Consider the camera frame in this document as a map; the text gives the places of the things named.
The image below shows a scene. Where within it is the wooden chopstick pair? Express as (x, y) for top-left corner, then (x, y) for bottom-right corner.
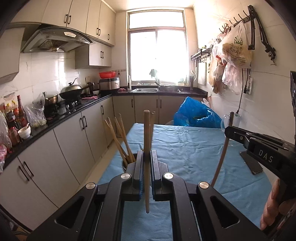
(118, 113), (136, 162)
(106, 116), (132, 163)

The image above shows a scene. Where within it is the kitchen window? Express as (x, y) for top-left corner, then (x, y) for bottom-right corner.
(127, 9), (189, 85)

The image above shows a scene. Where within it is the wall utensil rack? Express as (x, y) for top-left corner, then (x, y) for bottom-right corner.
(191, 45), (213, 63)

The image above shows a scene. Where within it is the steel kitchen sink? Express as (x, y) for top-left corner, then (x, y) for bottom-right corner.
(130, 81), (181, 93)

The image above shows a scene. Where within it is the dark sauce bottle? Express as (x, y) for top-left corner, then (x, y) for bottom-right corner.
(17, 95), (28, 128)

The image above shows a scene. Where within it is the white bowl with spoon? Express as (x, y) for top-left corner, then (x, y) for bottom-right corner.
(18, 123), (31, 140)

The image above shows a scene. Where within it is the clear glass mug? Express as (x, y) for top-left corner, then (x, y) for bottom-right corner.
(220, 114), (230, 132)

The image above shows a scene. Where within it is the silver rice cooker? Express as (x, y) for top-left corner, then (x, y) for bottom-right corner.
(99, 77), (120, 91)

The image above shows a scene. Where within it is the steel cooking pot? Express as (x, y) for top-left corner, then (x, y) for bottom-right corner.
(43, 91), (59, 106)

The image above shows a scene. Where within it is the clear bag on counter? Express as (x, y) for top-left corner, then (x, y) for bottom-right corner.
(25, 93), (47, 128)

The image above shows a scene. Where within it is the red plastic basin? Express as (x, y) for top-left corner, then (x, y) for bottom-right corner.
(99, 71), (116, 79)

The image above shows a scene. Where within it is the dark chopstick holder cup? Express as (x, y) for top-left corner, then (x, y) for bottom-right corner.
(122, 160), (128, 171)

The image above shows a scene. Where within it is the blue plastic bag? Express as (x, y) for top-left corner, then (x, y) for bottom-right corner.
(173, 96), (222, 128)

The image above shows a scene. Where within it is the yellow hanging plastic bag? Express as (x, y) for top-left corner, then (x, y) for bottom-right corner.
(217, 22), (252, 68)

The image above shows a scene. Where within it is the black wok with lid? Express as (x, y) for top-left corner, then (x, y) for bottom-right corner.
(59, 77), (89, 100)

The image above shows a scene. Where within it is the steel range hood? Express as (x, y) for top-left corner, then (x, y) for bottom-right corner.
(21, 26), (93, 53)

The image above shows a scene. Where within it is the person's right hand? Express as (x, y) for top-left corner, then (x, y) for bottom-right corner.
(260, 178), (295, 230)

